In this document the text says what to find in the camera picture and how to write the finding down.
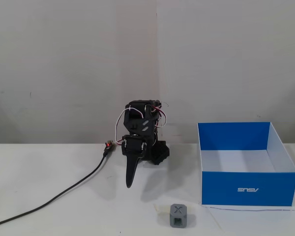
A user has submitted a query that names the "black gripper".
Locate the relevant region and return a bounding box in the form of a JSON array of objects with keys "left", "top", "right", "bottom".
[{"left": 122, "top": 134, "right": 148, "bottom": 189}]

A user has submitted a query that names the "gray block with X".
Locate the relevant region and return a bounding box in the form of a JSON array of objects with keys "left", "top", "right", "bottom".
[{"left": 169, "top": 203, "right": 189, "bottom": 228}]

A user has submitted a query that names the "blue and white cardboard box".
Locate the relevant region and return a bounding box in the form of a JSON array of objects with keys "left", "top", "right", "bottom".
[{"left": 197, "top": 121, "right": 295, "bottom": 207}]

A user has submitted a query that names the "clear tape piece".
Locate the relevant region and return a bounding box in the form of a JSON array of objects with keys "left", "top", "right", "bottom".
[{"left": 155, "top": 205, "right": 172, "bottom": 214}]

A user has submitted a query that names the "thin dark thread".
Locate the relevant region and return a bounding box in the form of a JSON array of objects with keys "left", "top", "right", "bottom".
[{"left": 199, "top": 205, "right": 295, "bottom": 211}]

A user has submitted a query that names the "black USB cable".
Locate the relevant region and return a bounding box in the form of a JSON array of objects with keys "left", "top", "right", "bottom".
[{"left": 0, "top": 147, "right": 109, "bottom": 228}]

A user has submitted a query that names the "white red servo wire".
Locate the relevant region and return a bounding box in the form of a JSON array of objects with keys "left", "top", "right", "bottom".
[
  {"left": 114, "top": 107, "right": 131, "bottom": 146},
  {"left": 149, "top": 102, "right": 169, "bottom": 128}
]

